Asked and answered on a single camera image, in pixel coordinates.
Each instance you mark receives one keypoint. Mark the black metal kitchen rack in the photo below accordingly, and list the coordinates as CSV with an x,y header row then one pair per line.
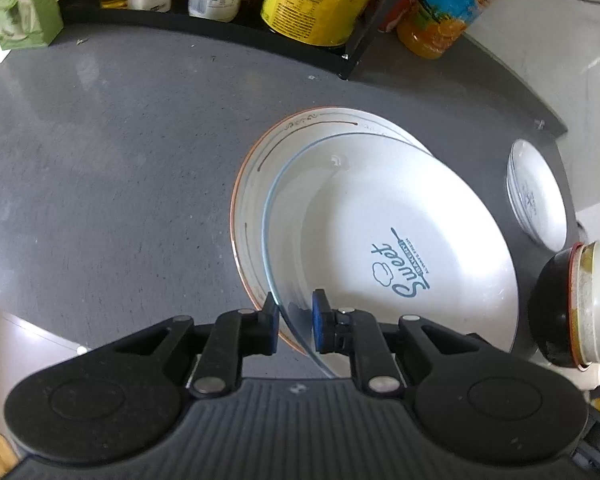
x,y
205,35

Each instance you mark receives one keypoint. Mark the white plate with orange rim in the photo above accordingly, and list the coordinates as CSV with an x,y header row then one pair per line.
x,y
252,195

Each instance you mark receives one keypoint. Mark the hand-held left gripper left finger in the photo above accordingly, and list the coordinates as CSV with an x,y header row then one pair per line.
x,y
272,327

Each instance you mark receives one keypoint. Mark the red drink can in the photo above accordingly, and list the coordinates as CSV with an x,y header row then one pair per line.
x,y
397,5

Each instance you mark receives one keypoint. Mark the yellow label jar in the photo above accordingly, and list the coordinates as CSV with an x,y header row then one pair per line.
x,y
310,10

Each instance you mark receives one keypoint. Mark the white bowl with floral pattern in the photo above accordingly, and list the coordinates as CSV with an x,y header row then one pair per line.
x,y
597,305

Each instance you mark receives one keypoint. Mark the red and black bowl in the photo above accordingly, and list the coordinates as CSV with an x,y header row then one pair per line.
x,y
550,305

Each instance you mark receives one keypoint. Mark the orange juice bottle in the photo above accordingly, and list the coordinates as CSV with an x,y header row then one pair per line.
x,y
440,10

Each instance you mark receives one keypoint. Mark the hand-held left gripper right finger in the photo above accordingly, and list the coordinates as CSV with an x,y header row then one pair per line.
x,y
321,325

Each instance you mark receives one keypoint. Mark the white plate with blue print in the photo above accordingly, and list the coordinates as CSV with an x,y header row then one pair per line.
x,y
380,220

